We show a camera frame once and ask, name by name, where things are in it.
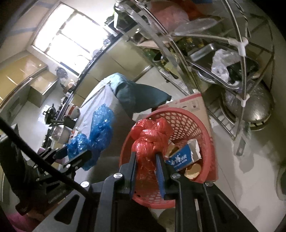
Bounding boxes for blue carton box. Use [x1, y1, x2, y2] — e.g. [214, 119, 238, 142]
[165, 144, 194, 171]

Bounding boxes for red plastic bag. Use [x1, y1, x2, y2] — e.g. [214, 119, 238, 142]
[130, 117, 175, 197]

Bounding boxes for orange peel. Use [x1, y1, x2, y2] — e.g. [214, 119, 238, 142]
[184, 163, 202, 180]

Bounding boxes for blue plastic bag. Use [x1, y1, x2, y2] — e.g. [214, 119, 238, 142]
[67, 104, 114, 171]

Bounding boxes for orange white carton box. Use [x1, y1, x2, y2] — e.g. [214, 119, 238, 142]
[165, 141, 181, 158]

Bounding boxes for metal kitchen rack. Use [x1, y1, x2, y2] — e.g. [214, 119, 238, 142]
[114, 1, 275, 156]

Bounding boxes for red plastic basket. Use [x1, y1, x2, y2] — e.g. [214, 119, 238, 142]
[133, 107, 218, 209]

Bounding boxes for purple thermos bottle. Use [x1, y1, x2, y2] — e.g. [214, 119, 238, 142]
[37, 147, 68, 164]

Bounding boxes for grey tablecloth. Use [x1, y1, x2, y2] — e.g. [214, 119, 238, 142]
[75, 72, 171, 183]

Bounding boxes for black chopstick holder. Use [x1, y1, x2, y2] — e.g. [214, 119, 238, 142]
[63, 115, 76, 129]

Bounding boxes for black wok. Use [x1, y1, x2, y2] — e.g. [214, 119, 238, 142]
[43, 104, 57, 125]

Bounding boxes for cardboard box on floor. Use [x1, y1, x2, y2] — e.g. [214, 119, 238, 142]
[158, 92, 213, 140]

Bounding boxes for stacked red white bowls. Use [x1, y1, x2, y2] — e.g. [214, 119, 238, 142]
[65, 104, 80, 119]

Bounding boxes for range hood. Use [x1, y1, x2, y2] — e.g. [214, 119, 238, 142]
[1, 65, 48, 124]

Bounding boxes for white plastic bag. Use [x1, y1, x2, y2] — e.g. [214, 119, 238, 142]
[211, 49, 240, 85]

